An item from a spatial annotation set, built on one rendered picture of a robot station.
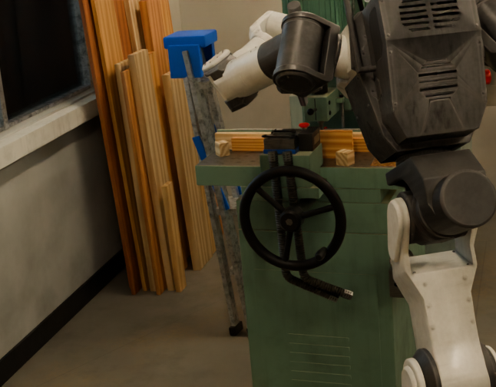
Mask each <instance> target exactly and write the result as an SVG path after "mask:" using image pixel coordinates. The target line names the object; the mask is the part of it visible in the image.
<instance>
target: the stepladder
mask: <svg viewBox="0 0 496 387"><path fill-rule="evenodd" d="M215 41H217V30H215V29H207V30H190V31H176V32H174V33H173V34H171V35H168V36H166V37H164V48H165V49H168V56H169V63H170V77H171V78H182V79H183V80H184V87H185V91H186V96H187V103H188V107H189V111H190V119H191V123H192V127H193V134H194V137H193V138H192V139H193V142H194V144H195V147H196V149H197V154H198V158H199V162H201V161H202V160H203V159H205V158H206V157H208V156H209V155H210V154H212V153H213V152H214V151H215V141H216V140H215V133H216V132H217V130H218V129H225V126H224V122H223V117H222V114H221V110H220V104H219V101H218V97H217V92H216V88H215V87H214V86H213V84H212V83H211V81H210V80H209V78H208V77H206V76H205V75H204V73H203V70H202V67H203V65H204V64H205V63H206V62H207V61H209V60H210V59H211V58H212V57H213V56H215V49H214V42H215ZM211 109H212V110H211ZM212 112H213V113H212ZM213 119H214V121H213ZM214 122H215V124H214ZM215 125H216V126H215ZM230 188H231V191H232V195H233V196H229V194H228V190H227V186H204V190H205V194H206V199H207V206H208V210H209V214H210V221H211V226H212V230H213V237H214V241H215V245H216V249H217V257H218V261H219V265H220V272H221V276H222V281H223V288H224V292H225V297H226V301H227V308H228V313H229V317H230V324H231V327H230V328H229V331H230V335H231V336H236V335H237V334H238V333H239V332H240V331H241V330H242V329H243V323H242V321H239V319H238V315H237V310H236V303H235V299H234V294H233V287H232V283H231V278H230V275H234V276H235V279H236V284H237V289H238V292H239V295H240V301H241V305H242V308H243V314H244V318H245V321H246V304H245V296H244V287H243V271H242V262H241V253H240V245H239V241H238V238H237V234H236V228H235V224H234V221H233V215H237V208H236V200H237V199H238V198H239V197H240V196H241V194H242V191H241V186H230ZM214 192H215V194H216V198H217V203H218V207H217V203H216V198H215V194H214ZM219 215H220V216H221V220H222V224H223V229H224V233H225V237H226V240H227V246H228V250H229V253H230V259H231V263H232V266H231V267H230V270H229V267H228V262H227V255H226V251H225V246H224V242H223V234H222V230H221V226H220V219H219ZM246 327H247V321H246Z"/></svg>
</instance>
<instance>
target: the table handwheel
mask: <svg viewBox="0 0 496 387"><path fill-rule="evenodd" d="M277 177H298V178H302V179H304V180H307V181H309V182H310V183H312V184H314V185H316V186H317V187H318V188H319V189H320V190H321V191H322V192H323V193H324V194H325V195H326V196H327V198H328V199H329V202H330V203H331V204H330V205H328V206H324V207H320V208H318V209H314V210H309V211H308V209H309V208H310V207H311V206H312V205H313V204H314V203H315V201H316V199H313V198H301V199H300V200H299V201H298V203H299V204H298V205H295V206H290V207H287V208H286V209H285V208H284V207H283V206H281V205H280V204H279V203H278V202H276V201H275V200H274V199H273V198H272V197H271V196H270V195H269V194H268V193H267V192H266V191H264V190H263V189H262V188H261V186H262V185H264V184H265V183H266V182H267V181H269V180H272V179H274V178H277ZM256 192H257V193H258V194H259V195H260V196H261V197H262V198H264V199H265V200H266V201H267V202H269V203H270V204H271V205H272V206H273V207H274V208H275V209H276V210H277V211H278V212H280V213H281V214H280V216H279V225H280V226H281V227H282V228H283V229H284V230H285V231H286V243H285V248H284V253H283V258H282V257H280V256H277V255H275V254H274V253H271V252H270V251H269V250H268V249H267V248H265V246H264V245H263V244H262V243H261V242H260V241H259V240H258V239H257V237H256V235H255V233H254V232H253V228H252V226H251V222H250V205H251V202H252V199H253V196H254V195H255V193H256ZM332 210H333V211H334V214H335V219H336V228H335V233H334V235H333V238H332V240H331V242H330V244H329V245H328V246H327V247H326V248H327V252H326V256H325V258H324V259H323V260H322V261H318V260H316V258H315V257H313V258H310V259H307V260H289V253H290V247H291V242H292V238H293V232H295V231H297V230H298V229H299V228H300V227H301V226H302V225H303V223H304V220H305V219H306V218H308V217H313V216H315V215H318V214H321V213H326V212H329V211H332ZM240 226H241V229H242V231H243V235H244V236H245V238H246V241H247V242H248V244H249V245H250V247H251V248H252V249H253V250H254V252H255V253H256V254H257V255H258V256H260V257H261V258H262V259H264V260H265V261H266V262H268V263H270V264H272V265H274V266H276V267H279V268H281V269H284V270H292V271H303V270H311V269H314V268H316V267H318V266H321V265H323V264H324V263H326V262H327V261H329V260H330V259H331V258H332V257H333V256H334V255H335V254H336V253H337V251H338V250H339V248H340V247H341V245H342V242H343V240H344V237H345V234H346V212H345V209H344V206H343V204H342V201H341V199H340V197H339V195H338V194H337V192H336V190H335V189H334V188H333V186H332V185H331V184H330V183H329V182H328V181H327V180H326V179H324V178H323V177H321V176H320V175H318V174H317V173H315V172H313V171H311V170H309V169H306V168H304V167H297V166H289V165H286V166H278V167H272V168H270V169H268V170H265V171H264V172H262V173H261V174H259V175H257V176H256V177H255V178H254V179H253V180H252V181H251V182H250V183H249V185H248V186H247V188H246V189H245V191H244V193H243V196H242V198H241V201H240Z"/></svg>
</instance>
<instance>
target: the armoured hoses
mask: <svg viewBox="0 0 496 387"><path fill-rule="evenodd" d="M282 154H283V162H284V163H285V164H284V165H285V166H286V165H289V166H293V155H292V151H290V150H287V151H284V152H282ZM268 158H269V165H270V166H269V167H270V168H272V167H278V166H279V165H278V153H277V151H276V150H271V151H268ZM271 181H272V183H271V184H272V186H273V187H272V191H273V198H274V200H275V201H276V202H278V203H279V204H280V205H281V206H283V203H282V202H283V201H282V196H281V195H282V194H281V192H282V191H281V186H280V185H281V184H280V177H277V178H274V179H272V180H271ZM286 182H287V189H288V191H289V192H288V194H289V195H288V196H289V205H290V206H295V205H298V204H299V203H298V198H297V191H296V182H295V177H286ZM274 210H275V217H276V225H277V227H276V228H277V229H276V230H277V233H278V234H277V235H278V242H279V243H278V244H279V253H280V257H282V258H283V253H284V248H285V243H286V231H285V230H284V229H283V228H282V227H281V226H280V225H279V216H280V214H281V213H280V212H278V211H277V210H276V209H275V208H274ZM293 233H294V234H293V235H294V238H295V239H294V240H295V245H296V254H297V255H296V256H297V259H298V260H306V257H305V252H304V251H305V250H304V248H305V247H304V245H303V244H304V242H303V234H302V227H300V228H299V229H298V230H297V231H295V232H293ZM281 271H282V274H283V277H284V278H285V280H286V281H287V282H288V283H292V284H293V285H294V286H298V287H300V288H301V289H302V288H303V289H305V290H307V291H310V292H312V293H314V294H316V295H318V296H322V297H325V298H327V299H328V300H331V301H333V302H334V303H336V302H337V300H338V298H339V296H341V297H342V298H345V299H348V300H350V299H351V298H352V296H353V292H352V291H349V290H347V289H343V288H340V287H337V286H336V285H333V284H331V283H330V284H329V283H327V282H325V281H322V280H320V279H316V278H314V277H311V276H310V275H309V274H308V272H307V271H308V270H303V271H299V275H300V278H301V279H300V278H298V277H297V278H296V276H293V275H292V274H291V272H290V270H284V269H281Z"/></svg>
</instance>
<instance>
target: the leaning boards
mask: <svg viewBox="0 0 496 387"><path fill-rule="evenodd" d="M78 2H79V7H80V11H81V20H82V24H83V29H84V36H85V41H86V45H87V50H88V57H89V62H90V66H91V74H92V79H93V83H94V91H95V96H96V100H97V105H98V113H99V117H100V122H101V129H102V134H103V138H104V146H105V151H106V155H107V163H108V168H109V172H110V177H111V185H112V189H113V194H114V202H115V206H116V211H117V219H118V224H119V229H120V234H121V242H122V247H123V252H124V260H125V265H126V270H127V278H128V283H129V288H131V295H136V294H137V293H138V292H139V290H140V289H141V288H142V287H143V291H148V290H149V289H150V291H154V292H156V293H157V295H161V294H162V293H163V291H164V290H165V289H166V288H167V290H168V291H174V290H176V293H181V292H182V291H183V289H184V288H185V287H186V286H187V283H186V277H185V272H184V270H185V269H186V268H187V267H188V264H187V257H188V256H189V255H191V259H192V264H193V270H202V268H203V267H204V266H205V265H206V264H207V262H208V261H209V260H210V258H211V257H212V256H213V254H214V253H215V252H216V250H217V249H216V245H215V241H214V237H213V230H212V226H211V221H210V214H209V210H208V206H207V199H206V194H205V190H204V186H203V185H197V178H196V170H195V166H196V165H197V164H198V163H199V158H198V154H197V149H196V147H195V144H194V142H193V139H192V138H193V137H194V134H193V127H192V123H191V119H190V111H189V107H188V103H187V96H186V91H185V87H184V80H183V78H171V77H170V63H169V56H168V49H165V48H164V37H166V36H168V35H171V34H173V33H174V30H173V25H172V20H171V15H170V6H169V1H168V0H78Z"/></svg>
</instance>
